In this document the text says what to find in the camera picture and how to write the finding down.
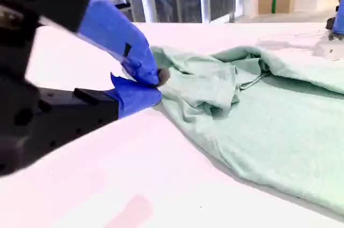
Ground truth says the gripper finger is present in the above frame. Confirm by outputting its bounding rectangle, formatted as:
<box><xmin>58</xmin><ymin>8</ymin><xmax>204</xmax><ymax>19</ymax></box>
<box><xmin>26</xmin><ymin>72</ymin><xmax>163</xmax><ymax>156</ymax></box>
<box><xmin>328</xmin><ymin>0</ymin><xmax>344</xmax><ymax>41</ymax></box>
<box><xmin>0</xmin><ymin>0</ymin><xmax>171</xmax><ymax>87</ymax></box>

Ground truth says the pale green T-shirt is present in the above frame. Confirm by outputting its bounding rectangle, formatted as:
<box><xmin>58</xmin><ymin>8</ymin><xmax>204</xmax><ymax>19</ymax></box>
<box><xmin>150</xmin><ymin>45</ymin><xmax>344</xmax><ymax>217</ymax></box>

